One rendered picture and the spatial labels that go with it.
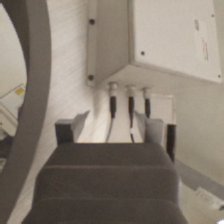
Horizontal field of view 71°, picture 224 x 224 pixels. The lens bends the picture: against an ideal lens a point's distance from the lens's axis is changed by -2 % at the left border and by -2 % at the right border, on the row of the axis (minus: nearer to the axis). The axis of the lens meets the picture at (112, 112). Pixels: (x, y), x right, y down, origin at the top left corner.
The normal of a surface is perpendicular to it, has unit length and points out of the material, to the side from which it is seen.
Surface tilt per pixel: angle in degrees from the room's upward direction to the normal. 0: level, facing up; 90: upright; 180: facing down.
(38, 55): 90
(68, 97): 90
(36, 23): 90
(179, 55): 90
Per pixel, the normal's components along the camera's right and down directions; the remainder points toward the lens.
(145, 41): 0.47, -0.11
